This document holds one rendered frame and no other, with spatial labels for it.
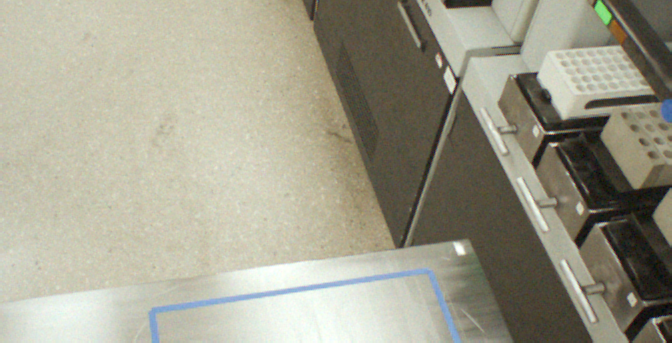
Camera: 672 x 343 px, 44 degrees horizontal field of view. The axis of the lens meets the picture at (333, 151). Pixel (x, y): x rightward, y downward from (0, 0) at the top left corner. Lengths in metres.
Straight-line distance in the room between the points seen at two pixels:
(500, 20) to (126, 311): 0.91
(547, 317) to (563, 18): 0.47
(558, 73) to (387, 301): 0.49
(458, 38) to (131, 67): 1.20
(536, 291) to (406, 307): 0.41
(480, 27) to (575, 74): 0.30
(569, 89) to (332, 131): 1.15
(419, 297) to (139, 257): 1.11
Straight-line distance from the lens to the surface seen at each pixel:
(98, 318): 0.98
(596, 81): 1.33
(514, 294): 1.45
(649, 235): 1.21
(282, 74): 2.48
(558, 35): 1.41
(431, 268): 1.06
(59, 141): 2.29
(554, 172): 1.28
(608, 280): 1.20
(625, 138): 1.26
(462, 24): 1.56
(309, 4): 2.51
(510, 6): 1.55
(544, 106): 1.32
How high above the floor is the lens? 1.66
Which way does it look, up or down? 47 degrees down
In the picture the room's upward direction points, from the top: 11 degrees clockwise
